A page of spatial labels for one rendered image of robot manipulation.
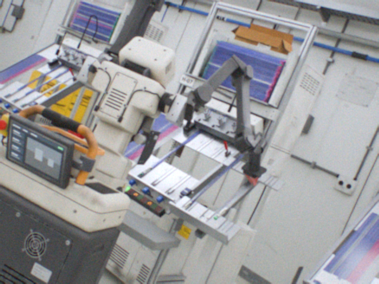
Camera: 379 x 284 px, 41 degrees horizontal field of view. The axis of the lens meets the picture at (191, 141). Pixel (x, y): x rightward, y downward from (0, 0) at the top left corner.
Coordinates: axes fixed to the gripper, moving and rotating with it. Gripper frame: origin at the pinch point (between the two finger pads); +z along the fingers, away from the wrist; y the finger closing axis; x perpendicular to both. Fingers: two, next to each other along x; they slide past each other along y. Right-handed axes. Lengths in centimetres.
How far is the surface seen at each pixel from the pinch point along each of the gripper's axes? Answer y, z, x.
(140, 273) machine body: 59, 83, 30
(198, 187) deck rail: 33.2, 19.8, 2.0
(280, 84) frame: 30, -11, -67
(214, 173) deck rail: 32.7, 18.3, -10.8
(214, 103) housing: 68, 10, -54
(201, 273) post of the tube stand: 9, 43, 30
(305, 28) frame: 34, -33, -96
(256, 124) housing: 33, 9, -50
